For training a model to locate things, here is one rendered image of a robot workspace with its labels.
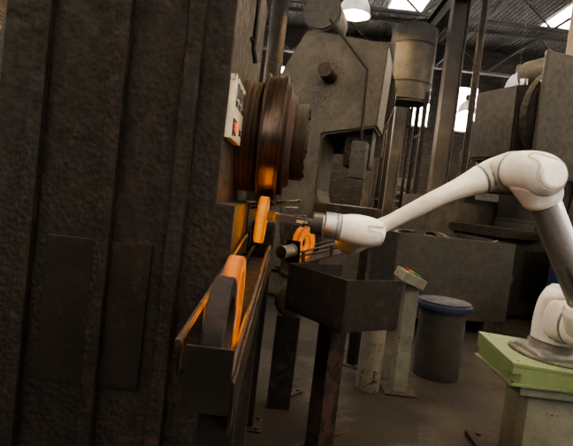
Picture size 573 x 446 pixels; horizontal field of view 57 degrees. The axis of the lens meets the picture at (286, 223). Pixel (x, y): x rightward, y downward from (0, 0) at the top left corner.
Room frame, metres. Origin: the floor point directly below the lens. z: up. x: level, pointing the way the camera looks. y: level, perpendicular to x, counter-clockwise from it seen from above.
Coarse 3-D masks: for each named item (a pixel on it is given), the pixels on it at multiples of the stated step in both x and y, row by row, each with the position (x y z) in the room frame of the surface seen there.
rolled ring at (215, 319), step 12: (216, 276) 0.90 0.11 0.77; (228, 276) 0.91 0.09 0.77; (216, 288) 0.85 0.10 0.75; (228, 288) 0.86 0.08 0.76; (216, 300) 0.83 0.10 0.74; (228, 300) 0.84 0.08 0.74; (216, 312) 0.82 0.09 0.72; (228, 312) 0.96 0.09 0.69; (204, 324) 0.81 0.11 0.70; (216, 324) 0.81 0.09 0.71; (228, 324) 0.96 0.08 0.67; (204, 336) 0.81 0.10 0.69; (216, 336) 0.81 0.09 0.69; (228, 336) 0.96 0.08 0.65; (228, 348) 0.95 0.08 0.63
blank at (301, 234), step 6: (300, 228) 2.43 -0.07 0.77; (306, 228) 2.44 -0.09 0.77; (294, 234) 2.41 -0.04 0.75; (300, 234) 2.40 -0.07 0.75; (306, 234) 2.45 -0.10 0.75; (294, 240) 2.40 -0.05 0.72; (300, 240) 2.41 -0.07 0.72; (306, 240) 2.49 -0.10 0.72; (312, 240) 2.50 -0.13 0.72; (306, 246) 2.49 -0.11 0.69; (312, 246) 2.50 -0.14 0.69; (306, 252) 2.46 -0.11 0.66; (300, 258) 2.43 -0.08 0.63; (306, 258) 2.47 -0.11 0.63
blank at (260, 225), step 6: (264, 198) 1.75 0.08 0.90; (270, 198) 1.80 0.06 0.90; (258, 204) 1.73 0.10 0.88; (264, 204) 1.73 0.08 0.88; (258, 210) 1.71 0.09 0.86; (264, 210) 1.72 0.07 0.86; (258, 216) 1.71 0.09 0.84; (264, 216) 1.71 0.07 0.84; (258, 222) 1.71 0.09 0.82; (264, 222) 1.71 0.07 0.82; (258, 228) 1.71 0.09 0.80; (264, 228) 1.75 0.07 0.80; (258, 234) 1.72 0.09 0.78; (264, 234) 1.83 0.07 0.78; (258, 240) 1.74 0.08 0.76
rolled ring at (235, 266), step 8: (232, 256) 1.08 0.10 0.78; (240, 256) 1.09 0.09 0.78; (232, 264) 1.04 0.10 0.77; (240, 264) 1.04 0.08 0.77; (224, 272) 1.02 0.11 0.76; (232, 272) 1.02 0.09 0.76; (240, 272) 1.03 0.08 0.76; (240, 280) 1.03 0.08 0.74; (240, 288) 1.15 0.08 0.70; (240, 296) 1.15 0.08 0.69; (240, 304) 1.14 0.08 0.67; (240, 312) 1.14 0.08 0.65; (232, 344) 1.03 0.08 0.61
